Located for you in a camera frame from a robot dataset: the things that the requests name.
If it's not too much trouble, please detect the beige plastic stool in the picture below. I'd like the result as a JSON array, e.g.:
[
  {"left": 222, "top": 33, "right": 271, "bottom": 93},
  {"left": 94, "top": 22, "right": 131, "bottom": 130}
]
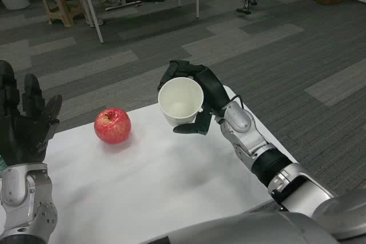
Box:
[{"left": 39, "top": 0, "right": 85, "bottom": 27}]

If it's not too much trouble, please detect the white paper cup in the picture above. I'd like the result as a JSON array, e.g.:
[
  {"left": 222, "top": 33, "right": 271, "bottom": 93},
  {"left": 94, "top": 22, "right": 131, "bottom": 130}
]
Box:
[{"left": 157, "top": 77, "right": 205, "bottom": 127}]

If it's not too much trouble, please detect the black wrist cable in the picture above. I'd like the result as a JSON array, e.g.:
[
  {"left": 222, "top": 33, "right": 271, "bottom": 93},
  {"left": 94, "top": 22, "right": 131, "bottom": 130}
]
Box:
[{"left": 228, "top": 94, "right": 244, "bottom": 110}]

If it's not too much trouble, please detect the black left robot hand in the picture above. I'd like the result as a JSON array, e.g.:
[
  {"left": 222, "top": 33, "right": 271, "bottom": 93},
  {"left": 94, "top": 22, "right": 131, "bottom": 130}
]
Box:
[{"left": 0, "top": 60, "right": 63, "bottom": 167}]

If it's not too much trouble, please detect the silver robot chest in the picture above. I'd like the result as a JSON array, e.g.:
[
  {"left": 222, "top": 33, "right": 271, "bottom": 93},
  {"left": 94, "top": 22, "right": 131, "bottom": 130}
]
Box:
[{"left": 167, "top": 211, "right": 341, "bottom": 244}]

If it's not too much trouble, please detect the red apple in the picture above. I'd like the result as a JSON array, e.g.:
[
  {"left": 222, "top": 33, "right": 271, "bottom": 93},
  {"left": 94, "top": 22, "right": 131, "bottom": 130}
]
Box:
[{"left": 94, "top": 107, "right": 132, "bottom": 145}]

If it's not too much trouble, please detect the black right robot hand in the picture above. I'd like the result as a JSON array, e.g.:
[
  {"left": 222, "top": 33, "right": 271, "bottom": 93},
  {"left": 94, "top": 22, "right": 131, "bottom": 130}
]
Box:
[{"left": 157, "top": 59, "right": 231, "bottom": 136}]

